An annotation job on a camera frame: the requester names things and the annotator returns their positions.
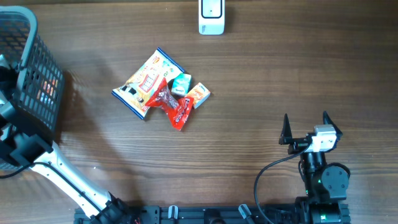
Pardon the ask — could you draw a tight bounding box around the blue yellow snack bag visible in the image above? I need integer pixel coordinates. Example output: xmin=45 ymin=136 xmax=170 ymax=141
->
xmin=112 ymin=47 xmax=185 ymax=119

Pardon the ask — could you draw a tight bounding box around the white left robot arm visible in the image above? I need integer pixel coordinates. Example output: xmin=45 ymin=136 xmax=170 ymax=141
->
xmin=1 ymin=55 xmax=134 ymax=223

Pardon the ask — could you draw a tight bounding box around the small orange box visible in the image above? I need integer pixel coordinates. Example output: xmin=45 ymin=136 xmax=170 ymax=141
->
xmin=187 ymin=83 xmax=211 ymax=109

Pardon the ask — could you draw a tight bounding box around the grey plastic shopping basket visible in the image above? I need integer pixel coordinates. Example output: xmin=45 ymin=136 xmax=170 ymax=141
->
xmin=0 ymin=5 xmax=65 ymax=171

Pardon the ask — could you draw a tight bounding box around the small teal box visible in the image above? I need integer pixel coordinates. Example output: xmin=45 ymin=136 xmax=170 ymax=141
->
xmin=171 ymin=73 xmax=192 ymax=96

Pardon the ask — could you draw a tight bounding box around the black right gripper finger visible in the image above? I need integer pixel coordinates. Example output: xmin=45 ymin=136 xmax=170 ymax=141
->
xmin=323 ymin=111 xmax=343 ymax=137
xmin=280 ymin=113 xmax=292 ymax=139

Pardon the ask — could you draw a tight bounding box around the red candy bag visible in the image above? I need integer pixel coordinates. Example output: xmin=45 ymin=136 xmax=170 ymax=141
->
xmin=146 ymin=78 xmax=193 ymax=131

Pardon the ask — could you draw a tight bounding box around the white barcode scanner box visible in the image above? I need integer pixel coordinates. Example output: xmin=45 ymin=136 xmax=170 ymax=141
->
xmin=198 ymin=0 xmax=225 ymax=35

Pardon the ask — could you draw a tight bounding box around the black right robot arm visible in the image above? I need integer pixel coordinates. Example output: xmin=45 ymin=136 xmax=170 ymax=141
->
xmin=279 ymin=111 xmax=351 ymax=223

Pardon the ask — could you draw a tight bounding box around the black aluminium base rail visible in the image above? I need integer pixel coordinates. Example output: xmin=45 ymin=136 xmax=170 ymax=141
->
xmin=73 ymin=203 xmax=351 ymax=224

